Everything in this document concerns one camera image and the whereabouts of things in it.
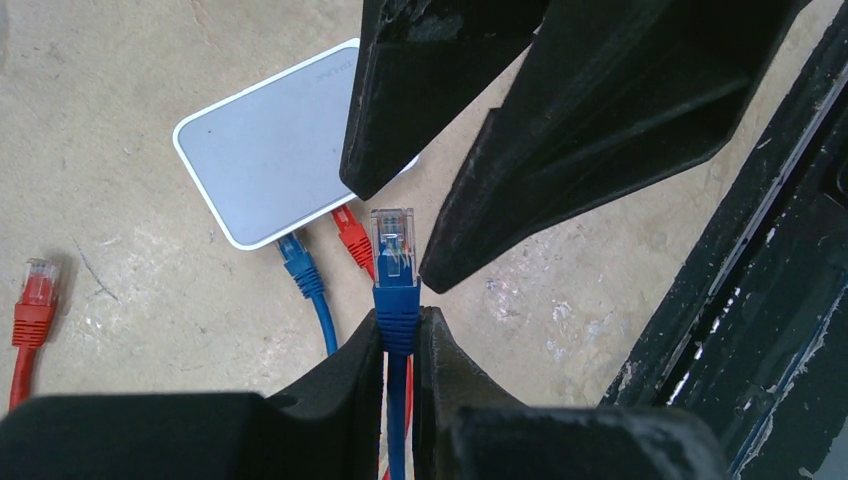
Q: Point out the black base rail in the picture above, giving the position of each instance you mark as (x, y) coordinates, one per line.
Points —
(752, 335)

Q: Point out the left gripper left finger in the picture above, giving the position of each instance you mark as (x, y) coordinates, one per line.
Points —
(325, 425)

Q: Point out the white network switch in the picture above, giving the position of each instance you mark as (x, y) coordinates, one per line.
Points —
(266, 160)

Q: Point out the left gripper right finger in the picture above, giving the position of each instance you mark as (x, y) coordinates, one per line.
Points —
(466, 426)

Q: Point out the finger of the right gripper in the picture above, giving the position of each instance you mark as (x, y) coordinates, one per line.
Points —
(420, 64)
(613, 96)

